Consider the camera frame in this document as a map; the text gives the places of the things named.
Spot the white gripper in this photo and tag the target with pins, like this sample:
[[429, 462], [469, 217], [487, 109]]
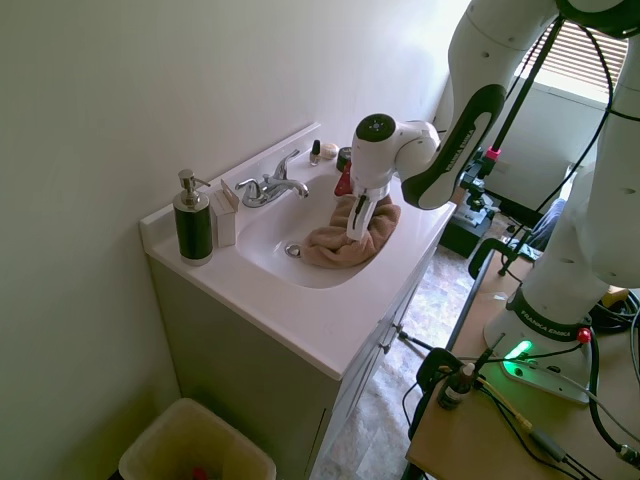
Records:
[[365, 220]]

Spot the tan terry towel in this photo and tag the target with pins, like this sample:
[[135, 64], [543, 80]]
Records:
[[340, 245]]

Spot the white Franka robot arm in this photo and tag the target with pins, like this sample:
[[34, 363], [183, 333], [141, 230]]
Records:
[[565, 260]]

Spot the chrome sink drain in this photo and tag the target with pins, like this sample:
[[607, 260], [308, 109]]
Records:
[[293, 249]]

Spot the white sink countertop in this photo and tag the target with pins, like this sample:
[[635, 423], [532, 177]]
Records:
[[280, 310]]

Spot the dark jar green label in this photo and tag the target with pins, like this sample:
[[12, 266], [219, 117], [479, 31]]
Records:
[[344, 159]]

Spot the beige round soap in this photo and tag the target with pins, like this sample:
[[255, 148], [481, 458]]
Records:
[[329, 150]]

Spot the small nail polish bottle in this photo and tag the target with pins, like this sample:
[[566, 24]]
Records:
[[315, 156]]

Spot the black equipment case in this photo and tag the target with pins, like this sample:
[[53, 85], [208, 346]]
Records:
[[462, 232]]

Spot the metal cabinet knob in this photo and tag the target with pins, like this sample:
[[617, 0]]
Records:
[[385, 345], [399, 328]]

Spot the black C-clamp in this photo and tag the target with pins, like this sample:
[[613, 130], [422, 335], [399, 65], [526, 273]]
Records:
[[482, 252], [432, 365]]

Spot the black tripod leg rod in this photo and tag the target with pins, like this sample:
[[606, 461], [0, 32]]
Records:
[[414, 341]]

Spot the small white cardboard box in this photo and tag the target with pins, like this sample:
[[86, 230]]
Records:
[[225, 220]]

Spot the black chrome soap dispenser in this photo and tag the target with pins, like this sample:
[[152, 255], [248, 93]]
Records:
[[192, 225]]

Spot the grey vanity cabinet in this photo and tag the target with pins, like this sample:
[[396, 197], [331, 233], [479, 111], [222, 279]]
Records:
[[240, 360]]

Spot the dark dropper bottle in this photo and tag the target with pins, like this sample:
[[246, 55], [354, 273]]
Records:
[[456, 390]]

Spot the red round stop knob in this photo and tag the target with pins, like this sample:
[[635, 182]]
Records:
[[583, 335]]

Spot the window blinds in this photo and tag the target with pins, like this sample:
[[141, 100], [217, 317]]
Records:
[[575, 60]]

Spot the beige plastic trash bin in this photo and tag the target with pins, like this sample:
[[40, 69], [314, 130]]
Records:
[[165, 445]]

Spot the red white wrist camera mount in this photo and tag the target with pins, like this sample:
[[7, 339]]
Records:
[[344, 182]]

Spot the black tripod camera stand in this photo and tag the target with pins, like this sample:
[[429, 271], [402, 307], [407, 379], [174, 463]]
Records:
[[517, 102]]

